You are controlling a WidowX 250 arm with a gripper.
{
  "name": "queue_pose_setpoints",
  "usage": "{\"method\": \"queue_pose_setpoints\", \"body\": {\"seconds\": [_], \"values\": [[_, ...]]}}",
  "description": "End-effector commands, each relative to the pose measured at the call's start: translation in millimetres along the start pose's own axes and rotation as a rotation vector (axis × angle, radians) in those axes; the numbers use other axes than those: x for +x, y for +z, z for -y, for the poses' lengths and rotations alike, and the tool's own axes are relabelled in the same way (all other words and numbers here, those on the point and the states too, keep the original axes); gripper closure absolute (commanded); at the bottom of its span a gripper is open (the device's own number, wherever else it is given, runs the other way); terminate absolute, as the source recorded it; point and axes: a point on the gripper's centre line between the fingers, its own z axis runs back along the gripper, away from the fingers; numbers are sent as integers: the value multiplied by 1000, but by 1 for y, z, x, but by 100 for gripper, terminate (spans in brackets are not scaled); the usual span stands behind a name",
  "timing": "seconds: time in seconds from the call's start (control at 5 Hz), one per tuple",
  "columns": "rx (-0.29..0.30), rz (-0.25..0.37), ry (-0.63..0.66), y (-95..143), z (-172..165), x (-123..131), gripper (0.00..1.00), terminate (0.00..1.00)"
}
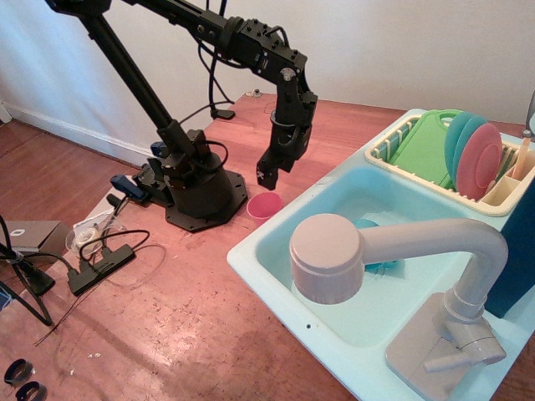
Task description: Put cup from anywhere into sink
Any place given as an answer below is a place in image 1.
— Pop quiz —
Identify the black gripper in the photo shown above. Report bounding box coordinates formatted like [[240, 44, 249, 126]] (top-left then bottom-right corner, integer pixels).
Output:
[[256, 77, 318, 190]]

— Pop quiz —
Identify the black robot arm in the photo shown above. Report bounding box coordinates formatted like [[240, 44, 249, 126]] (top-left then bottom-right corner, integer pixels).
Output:
[[48, 1, 318, 232]]

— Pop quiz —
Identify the pink plastic cup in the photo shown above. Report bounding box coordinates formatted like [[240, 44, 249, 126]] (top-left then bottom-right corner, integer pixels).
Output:
[[247, 192, 283, 221]]

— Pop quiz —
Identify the teal item in sink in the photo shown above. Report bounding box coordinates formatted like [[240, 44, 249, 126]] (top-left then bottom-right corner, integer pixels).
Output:
[[354, 218, 400, 271]]

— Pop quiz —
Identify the light blue toy sink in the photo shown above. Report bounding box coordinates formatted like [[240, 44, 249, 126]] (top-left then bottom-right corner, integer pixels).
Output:
[[227, 136, 534, 400]]

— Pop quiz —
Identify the dark blue sink tank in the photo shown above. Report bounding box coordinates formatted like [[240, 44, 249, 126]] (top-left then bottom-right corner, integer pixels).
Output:
[[485, 180, 534, 317]]

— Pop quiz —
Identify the grey toy faucet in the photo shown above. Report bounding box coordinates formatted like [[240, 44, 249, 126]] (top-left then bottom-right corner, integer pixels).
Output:
[[288, 213, 510, 400]]

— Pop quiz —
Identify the green cutting board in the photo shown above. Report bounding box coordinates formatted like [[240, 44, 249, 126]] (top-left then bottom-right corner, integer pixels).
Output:
[[389, 109, 461, 189]]

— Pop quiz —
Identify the blue clamp on base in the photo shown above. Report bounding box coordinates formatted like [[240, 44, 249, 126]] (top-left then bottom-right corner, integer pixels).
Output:
[[110, 175, 149, 204]]

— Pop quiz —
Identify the teal plate back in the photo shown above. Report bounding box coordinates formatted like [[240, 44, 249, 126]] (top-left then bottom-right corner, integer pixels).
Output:
[[444, 112, 474, 181]]

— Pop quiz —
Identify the teal plate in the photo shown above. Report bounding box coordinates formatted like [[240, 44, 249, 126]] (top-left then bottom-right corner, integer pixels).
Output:
[[444, 112, 474, 181], [452, 115, 487, 185]]

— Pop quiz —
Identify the black usb hub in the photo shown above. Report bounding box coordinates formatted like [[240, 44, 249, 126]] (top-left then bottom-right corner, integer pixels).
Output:
[[68, 245, 135, 296]]

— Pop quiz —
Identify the teal plate front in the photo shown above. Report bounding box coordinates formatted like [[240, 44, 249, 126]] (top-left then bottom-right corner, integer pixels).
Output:
[[452, 115, 487, 185]]

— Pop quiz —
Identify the clear plastic bag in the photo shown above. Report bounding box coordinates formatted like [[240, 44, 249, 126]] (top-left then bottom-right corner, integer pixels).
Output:
[[65, 216, 125, 257]]

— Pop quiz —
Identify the pink plate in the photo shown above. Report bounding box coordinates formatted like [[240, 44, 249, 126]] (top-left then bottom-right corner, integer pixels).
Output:
[[455, 123, 502, 201]]

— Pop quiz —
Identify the cream dish rack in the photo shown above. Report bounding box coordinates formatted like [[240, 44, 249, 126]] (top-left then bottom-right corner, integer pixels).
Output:
[[364, 109, 534, 216]]

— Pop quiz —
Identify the peach utensil in rack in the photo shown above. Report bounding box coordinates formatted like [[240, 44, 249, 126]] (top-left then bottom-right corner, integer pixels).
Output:
[[511, 128, 532, 180]]

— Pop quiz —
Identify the grey cardboard box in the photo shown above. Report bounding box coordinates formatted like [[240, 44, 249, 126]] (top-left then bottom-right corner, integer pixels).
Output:
[[6, 221, 70, 264]]

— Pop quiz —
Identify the black power plug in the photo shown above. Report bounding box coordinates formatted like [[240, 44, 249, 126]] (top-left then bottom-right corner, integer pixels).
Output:
[[16, 260, 55, 296]]

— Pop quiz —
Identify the black cable foot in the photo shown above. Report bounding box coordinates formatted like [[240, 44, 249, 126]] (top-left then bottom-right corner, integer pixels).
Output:
[[211, 108, 235, 120]]

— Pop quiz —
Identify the black velcro strap upper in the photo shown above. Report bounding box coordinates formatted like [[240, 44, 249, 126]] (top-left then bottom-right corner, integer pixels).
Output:
[[2, 358, 35, 386]]

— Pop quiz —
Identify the black velcro strap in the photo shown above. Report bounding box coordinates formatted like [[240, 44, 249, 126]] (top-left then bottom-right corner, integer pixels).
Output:
[[15, 380, 48, 401], [2, 358, 35, 386]]

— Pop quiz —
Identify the black velcro strap lower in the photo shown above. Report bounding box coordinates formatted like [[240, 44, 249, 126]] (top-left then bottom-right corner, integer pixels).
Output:
[[15, 380, 48, 401]]

